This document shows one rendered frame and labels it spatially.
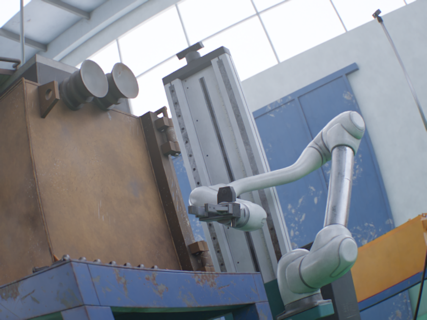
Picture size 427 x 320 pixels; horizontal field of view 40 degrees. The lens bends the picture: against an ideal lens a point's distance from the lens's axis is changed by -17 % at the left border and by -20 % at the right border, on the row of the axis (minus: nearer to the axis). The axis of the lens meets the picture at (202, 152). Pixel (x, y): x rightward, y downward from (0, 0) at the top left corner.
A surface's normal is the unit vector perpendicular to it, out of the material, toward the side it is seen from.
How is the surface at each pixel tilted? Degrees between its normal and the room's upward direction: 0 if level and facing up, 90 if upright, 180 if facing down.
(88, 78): 90
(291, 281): 91
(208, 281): 90
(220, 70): 90
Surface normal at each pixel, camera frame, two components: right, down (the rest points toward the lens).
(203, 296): 0.80, -0.40
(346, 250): 0.48, -0.35
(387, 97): -0.52, -0.18
